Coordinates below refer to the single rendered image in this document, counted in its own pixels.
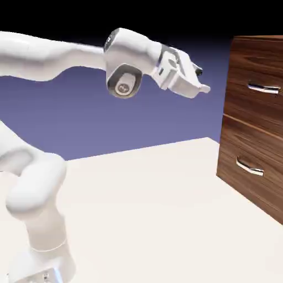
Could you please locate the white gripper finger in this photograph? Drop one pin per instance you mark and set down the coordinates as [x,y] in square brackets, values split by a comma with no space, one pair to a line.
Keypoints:
[205,88]
[198,70]

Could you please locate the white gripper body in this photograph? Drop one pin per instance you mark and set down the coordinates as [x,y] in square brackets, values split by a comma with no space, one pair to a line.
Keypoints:
[185,73]

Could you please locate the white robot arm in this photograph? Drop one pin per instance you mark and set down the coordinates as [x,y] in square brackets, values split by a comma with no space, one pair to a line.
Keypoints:
[66,57]

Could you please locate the dark wood drawer front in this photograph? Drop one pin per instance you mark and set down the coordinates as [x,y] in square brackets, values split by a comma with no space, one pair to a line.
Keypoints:
[254,66]
[249,190]

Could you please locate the dark wood cabinet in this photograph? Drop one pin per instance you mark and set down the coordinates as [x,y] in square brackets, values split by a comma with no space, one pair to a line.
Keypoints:
[256,123]

